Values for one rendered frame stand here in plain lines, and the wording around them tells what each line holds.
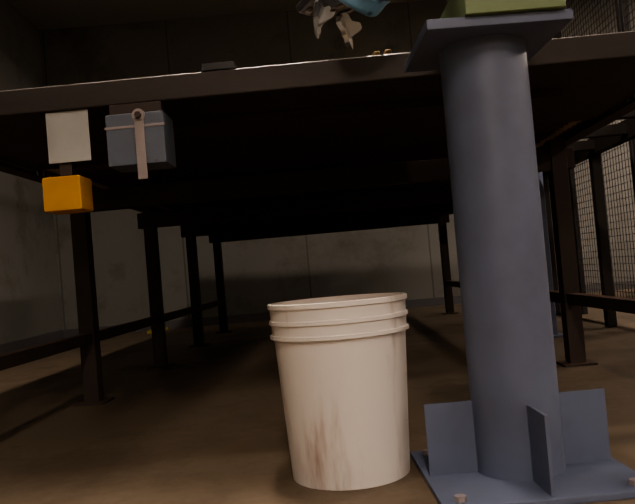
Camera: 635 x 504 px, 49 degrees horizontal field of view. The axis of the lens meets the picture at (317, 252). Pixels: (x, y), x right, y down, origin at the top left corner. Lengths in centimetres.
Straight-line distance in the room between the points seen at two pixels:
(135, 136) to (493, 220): 82
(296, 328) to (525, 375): 44
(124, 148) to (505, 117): 84
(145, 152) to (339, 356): 65
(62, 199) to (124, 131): 21
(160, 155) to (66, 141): 23
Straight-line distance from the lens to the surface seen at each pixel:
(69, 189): 169
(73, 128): 173
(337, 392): 138
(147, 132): 165
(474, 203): 135
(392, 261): 682
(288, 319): 139
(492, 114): 137
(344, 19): 192
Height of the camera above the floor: 43
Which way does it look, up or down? 2 degrees up
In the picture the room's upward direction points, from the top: 5 degrees counter-clockwise
